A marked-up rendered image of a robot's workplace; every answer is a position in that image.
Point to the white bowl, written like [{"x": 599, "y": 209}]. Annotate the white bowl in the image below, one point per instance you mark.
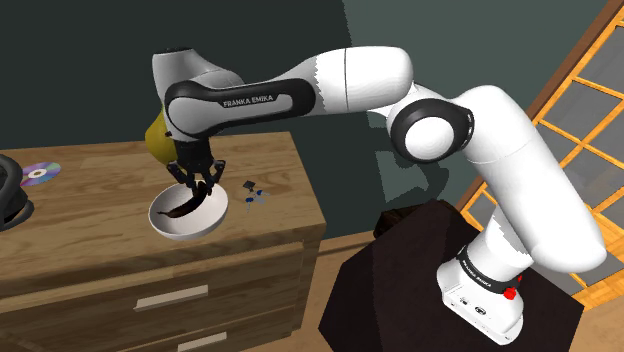
[{"x": 200, "y": 222}]

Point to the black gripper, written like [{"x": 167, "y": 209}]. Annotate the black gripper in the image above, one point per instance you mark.
[{"x": 193, "y": 155}]

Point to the dark brown banana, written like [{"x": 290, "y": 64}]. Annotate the dark brown banana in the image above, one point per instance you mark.
[{"x": 183, "y": 208}]

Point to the keys with blue heads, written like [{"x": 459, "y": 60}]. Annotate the keys with blue heads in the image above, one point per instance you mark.
[{"x": 253, "y": 195}]

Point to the wooden chest of drawers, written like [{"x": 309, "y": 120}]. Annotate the wooden chest of drawers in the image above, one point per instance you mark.
[{"x": 97, "y": 253}]

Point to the dark robot stand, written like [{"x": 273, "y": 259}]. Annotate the dark robot stand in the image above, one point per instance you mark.
[{"x": 390, "y": 292}]

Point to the olive yellow round object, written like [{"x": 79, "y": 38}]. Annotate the olive yellow round object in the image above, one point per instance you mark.
[{"x": 158, "y": 141}]

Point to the black round object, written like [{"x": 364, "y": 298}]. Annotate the black round object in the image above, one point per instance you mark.
[{"x": 8, "y": 200}]

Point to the shiny compact disc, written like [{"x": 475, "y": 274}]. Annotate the shiny compact disc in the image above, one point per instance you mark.
[{"x": 41, "y": 173}]

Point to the wooden framed glass door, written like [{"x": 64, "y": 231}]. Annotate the wooden framed glass door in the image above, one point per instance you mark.
[{"x": 575, "y": 131}]

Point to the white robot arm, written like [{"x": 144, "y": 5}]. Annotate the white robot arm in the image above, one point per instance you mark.
[{"x": 512, "y": 161}]

